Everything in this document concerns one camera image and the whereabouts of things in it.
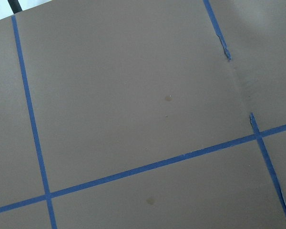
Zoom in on black tripod rod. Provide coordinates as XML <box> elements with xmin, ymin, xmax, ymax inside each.
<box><xmin>8</xmin><ymin>0</ymin><xmax>22</xmax><ymax>14</ymax></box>

